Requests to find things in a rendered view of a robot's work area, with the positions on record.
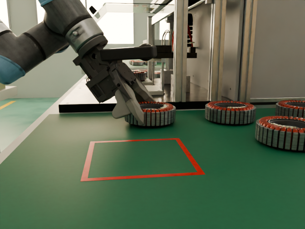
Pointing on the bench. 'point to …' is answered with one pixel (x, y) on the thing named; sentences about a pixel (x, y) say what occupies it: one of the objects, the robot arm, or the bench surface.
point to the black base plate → (86, 94)
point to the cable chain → (189, 27)
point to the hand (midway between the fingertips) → (152, 114)
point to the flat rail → (165, 12)
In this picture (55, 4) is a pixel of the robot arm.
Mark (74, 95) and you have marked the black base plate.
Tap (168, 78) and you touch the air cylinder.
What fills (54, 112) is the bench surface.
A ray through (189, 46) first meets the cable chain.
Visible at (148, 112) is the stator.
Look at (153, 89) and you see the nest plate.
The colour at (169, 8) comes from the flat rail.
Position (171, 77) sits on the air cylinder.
